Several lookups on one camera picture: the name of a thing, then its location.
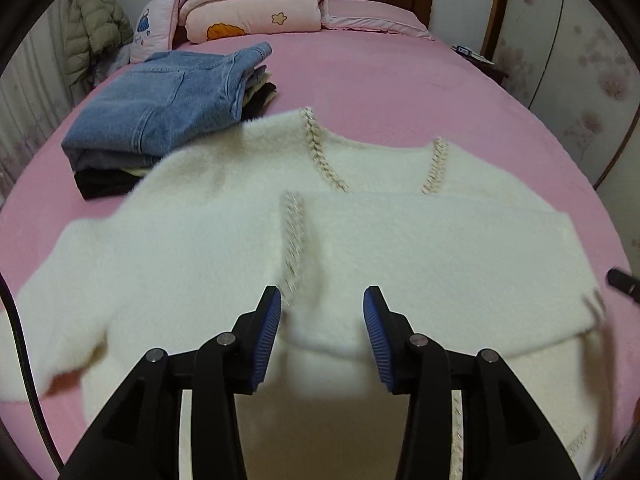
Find black cable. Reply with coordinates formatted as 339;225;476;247
0;274;67;467

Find folded pink quilt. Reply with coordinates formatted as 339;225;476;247
177;0;324;44

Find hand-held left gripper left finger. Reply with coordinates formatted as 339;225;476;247
59;285;283;480

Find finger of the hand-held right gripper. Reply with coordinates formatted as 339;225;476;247
606;267;640;305

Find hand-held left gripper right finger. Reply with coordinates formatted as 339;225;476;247
362;285;583;480

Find pale green puffer jacket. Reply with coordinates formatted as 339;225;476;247
62;0;134;95

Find plain pink pillow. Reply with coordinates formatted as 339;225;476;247
320;0;434;41

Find pink bed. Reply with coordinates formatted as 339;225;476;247
0;0;640;480

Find folded blue jeans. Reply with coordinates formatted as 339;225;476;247
61;42;273;168

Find floral wardrobe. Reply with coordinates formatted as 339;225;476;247
482;0;640;191

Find pink cartoon print pillow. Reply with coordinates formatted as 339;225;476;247
129;0;183;64

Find wooden nightstand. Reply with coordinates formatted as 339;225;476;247
450;42;510;88

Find small items on nightstand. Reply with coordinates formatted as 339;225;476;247
451;44;496;66

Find pile of folded dark clothes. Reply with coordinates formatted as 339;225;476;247
74;64;279;202

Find white fuzzy sweater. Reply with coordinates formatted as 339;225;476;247
0;107;626;480

